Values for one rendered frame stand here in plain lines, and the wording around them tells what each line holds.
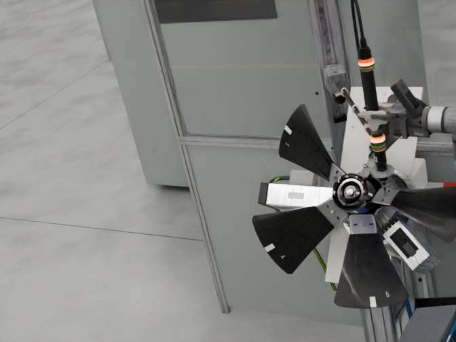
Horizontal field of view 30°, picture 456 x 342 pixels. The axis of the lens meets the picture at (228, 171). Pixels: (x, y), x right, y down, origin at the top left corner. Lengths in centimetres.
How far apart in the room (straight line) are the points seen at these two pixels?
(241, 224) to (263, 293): 39
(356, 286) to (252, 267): 152
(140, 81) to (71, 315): 157
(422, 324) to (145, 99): 366
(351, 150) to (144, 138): 278
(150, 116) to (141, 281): 119
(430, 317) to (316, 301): 202
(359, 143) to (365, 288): 58
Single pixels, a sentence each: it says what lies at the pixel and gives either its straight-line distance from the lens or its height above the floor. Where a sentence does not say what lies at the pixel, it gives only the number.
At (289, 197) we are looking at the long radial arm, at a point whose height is 111.
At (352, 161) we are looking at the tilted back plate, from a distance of 297.
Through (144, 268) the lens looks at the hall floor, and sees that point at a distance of 493.
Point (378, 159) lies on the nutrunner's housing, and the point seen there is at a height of 132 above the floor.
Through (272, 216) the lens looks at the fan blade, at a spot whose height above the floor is 114.
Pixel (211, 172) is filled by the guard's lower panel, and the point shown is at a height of 82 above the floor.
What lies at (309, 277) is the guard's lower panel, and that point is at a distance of 396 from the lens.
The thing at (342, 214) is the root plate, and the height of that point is 112.
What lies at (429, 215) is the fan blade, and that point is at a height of 116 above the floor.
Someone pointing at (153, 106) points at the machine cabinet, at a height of 63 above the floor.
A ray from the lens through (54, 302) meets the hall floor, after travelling 490.
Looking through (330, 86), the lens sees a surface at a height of 136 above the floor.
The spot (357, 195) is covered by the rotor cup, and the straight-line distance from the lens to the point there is 263.
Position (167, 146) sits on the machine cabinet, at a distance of 551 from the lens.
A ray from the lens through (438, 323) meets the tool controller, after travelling 201.
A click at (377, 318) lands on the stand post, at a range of 308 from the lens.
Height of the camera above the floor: 247
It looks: 25 degrees down
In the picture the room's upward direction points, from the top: 13 degrees counter-clockwise
